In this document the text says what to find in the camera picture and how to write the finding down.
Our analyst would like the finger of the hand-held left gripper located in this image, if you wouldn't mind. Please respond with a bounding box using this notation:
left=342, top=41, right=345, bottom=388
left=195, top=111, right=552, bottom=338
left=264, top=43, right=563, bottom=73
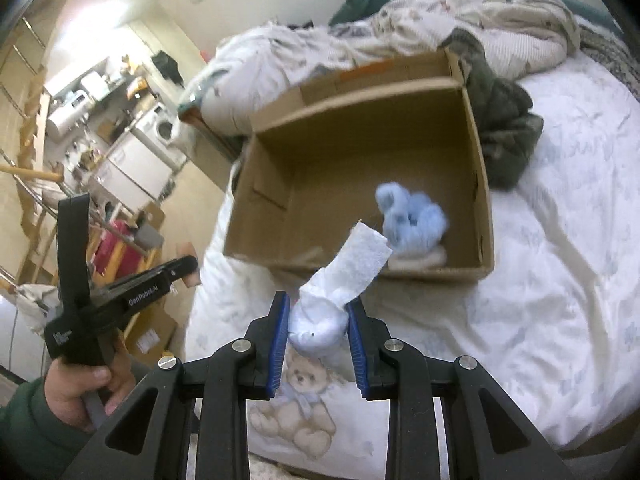
left=106, top=254, right=200, bottom=292
left=56, top=195, right=94, bottom=313

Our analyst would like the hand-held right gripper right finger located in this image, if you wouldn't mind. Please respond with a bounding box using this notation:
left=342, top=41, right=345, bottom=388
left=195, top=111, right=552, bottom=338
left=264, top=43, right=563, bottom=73
left=346, top=299, right=576, bottom=480

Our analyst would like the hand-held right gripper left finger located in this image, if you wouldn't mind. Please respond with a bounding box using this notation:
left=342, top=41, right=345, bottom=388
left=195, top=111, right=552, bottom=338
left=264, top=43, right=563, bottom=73
left=60, top=291, right=292, bottom=480

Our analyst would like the white sock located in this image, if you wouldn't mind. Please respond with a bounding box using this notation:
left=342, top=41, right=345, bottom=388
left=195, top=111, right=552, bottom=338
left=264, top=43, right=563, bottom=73
left=389, top=247, right=447, bottom=270
left=289, top=220, right=392, bottom=361

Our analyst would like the person's left forearm green sleeve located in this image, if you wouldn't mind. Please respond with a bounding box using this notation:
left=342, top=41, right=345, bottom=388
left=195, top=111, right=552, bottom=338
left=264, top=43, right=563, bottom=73
left=0, top=377, right=96, bottom=480

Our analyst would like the person's left hand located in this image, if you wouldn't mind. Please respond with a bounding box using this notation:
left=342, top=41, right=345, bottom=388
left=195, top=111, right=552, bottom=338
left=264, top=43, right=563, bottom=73
left=45, top=345, right=136, bottom=433

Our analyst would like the yellow crate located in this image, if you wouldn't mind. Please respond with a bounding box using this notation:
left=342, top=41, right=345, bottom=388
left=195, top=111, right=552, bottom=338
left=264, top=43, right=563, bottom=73
left=87, top=235, right=151, bottom=301

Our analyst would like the grey plastic bin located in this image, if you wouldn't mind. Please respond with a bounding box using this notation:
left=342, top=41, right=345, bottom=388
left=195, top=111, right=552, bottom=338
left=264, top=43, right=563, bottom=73
left=135, top=222, right=165, bottom=251

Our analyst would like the red container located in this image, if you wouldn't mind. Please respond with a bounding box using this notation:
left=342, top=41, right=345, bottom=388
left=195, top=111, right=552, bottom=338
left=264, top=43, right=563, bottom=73
left=95, top=220, right=146, bottom=281

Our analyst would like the white plastic bag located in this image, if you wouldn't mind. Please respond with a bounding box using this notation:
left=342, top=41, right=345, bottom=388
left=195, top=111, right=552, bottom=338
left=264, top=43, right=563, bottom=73
left=10, top=282, right=56, bottom=333

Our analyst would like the small cardboard box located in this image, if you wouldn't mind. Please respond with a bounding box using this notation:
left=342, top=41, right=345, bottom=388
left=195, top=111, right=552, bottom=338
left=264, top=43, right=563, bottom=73
left=132, top=202, right=166, bottom=231

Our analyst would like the flat labelled cardboard box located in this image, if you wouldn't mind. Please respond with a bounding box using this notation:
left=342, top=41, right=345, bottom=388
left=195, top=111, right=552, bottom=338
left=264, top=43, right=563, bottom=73
left=125, top=305, right=178, bottom=366

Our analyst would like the white kitchen cabinet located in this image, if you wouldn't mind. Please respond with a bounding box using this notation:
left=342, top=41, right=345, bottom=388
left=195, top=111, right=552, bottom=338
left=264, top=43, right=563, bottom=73
left=95, top=130, right=176, bottom=201

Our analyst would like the white rolled sock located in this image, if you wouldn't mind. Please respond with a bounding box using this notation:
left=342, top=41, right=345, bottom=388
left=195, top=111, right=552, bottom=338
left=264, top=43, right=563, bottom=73
left=389, top=247, right=447, bottom=270

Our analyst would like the white water heater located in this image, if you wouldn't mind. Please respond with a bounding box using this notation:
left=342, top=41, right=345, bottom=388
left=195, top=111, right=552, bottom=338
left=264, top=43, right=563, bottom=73
left=47, top=100, right=91, bottom=138

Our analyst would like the light blue plush toy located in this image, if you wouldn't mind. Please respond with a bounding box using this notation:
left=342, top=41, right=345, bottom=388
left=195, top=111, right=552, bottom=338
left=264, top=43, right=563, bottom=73
left=375, top=182, right=449, bottom=261

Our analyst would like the white washing machine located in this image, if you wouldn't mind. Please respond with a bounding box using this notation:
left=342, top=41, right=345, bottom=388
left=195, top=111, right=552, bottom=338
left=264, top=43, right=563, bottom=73
left=145, top=107, right=176, bottom=148

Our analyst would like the black hanging bag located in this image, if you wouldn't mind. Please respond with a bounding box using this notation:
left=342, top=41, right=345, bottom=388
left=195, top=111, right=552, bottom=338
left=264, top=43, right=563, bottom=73
left=152, top=50, right=183, bottom=83

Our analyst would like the white bear print bed sheet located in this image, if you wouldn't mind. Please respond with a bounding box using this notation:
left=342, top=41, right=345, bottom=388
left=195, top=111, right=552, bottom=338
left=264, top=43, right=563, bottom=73
left=185, top=55, right=640, bottom=461

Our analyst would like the camouflage clothing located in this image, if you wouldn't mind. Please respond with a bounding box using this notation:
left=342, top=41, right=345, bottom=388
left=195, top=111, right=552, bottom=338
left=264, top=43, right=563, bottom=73
left=445, top=27, right=545, bottom=191

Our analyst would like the dark green cloth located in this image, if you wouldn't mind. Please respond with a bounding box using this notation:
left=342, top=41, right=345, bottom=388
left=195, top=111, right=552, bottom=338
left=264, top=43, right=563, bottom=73
left=327, top=0, right=416, bottom=26

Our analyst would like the checked bear print duvet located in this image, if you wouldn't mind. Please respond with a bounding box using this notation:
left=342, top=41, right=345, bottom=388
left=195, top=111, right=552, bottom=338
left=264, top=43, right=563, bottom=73
left=190, top=0, right=581, bottom=136

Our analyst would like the black white patterned blanket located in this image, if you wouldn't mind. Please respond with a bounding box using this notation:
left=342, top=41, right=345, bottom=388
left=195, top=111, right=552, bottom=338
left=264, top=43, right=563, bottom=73
left=575, top=25, right=640, bottom=111

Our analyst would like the wooden ladder frame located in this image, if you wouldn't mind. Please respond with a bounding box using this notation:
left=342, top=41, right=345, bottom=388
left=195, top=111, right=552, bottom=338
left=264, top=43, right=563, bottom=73
left=0, top=15, right=71, bottom=291

